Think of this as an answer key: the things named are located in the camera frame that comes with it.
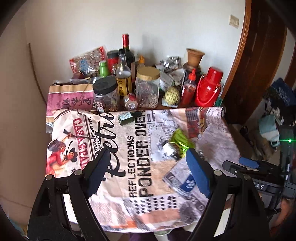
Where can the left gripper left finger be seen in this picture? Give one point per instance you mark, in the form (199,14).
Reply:
(94,172)

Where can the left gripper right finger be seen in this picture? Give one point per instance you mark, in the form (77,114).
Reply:
(202,172)

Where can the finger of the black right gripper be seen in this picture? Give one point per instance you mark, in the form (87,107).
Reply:
(237,170)
(255,164)

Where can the green snack wrapper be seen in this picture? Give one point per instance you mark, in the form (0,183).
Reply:
(182,142)

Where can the light blue bag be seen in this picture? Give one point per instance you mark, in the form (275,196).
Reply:
(268,130)

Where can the newspaper print tablecloth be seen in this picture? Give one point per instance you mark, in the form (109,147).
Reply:
(143,190)

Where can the small green glass bottle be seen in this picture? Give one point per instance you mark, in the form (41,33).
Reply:
(128,117)

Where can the white bowl on floor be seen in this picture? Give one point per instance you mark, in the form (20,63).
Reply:
(162,233)

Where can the pink patterned paper bag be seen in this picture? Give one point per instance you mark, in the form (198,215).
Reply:
(74,96)

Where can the small red white can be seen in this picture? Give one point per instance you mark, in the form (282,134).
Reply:
(130,102)

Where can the red thermos jug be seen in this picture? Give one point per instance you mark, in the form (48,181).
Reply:
(209,88)

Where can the yellow green pinecone ball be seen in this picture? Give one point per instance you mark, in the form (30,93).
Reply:
(172,96)

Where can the clear jar black lid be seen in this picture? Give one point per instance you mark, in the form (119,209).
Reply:
(106,94)

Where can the red squeeze sauce bottle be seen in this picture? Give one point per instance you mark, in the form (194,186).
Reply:
(189,88)

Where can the brown liquor bottle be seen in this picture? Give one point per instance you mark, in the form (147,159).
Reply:
(123,75)

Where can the green cap bottle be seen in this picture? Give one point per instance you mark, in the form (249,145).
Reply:
(103,69)

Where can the clear jar gold lid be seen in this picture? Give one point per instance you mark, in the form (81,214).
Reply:
(147,87)

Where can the red snack bag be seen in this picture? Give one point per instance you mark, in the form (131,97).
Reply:
(88,62)

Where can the terracotta clay pot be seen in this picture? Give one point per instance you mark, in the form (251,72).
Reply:
(194,57)

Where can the red wine bottle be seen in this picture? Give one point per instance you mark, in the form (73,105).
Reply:
(129,55)

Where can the brown wooden door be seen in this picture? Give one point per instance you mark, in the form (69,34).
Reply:
(257,60)

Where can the white wall switch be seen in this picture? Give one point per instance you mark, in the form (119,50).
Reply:
(234,21)

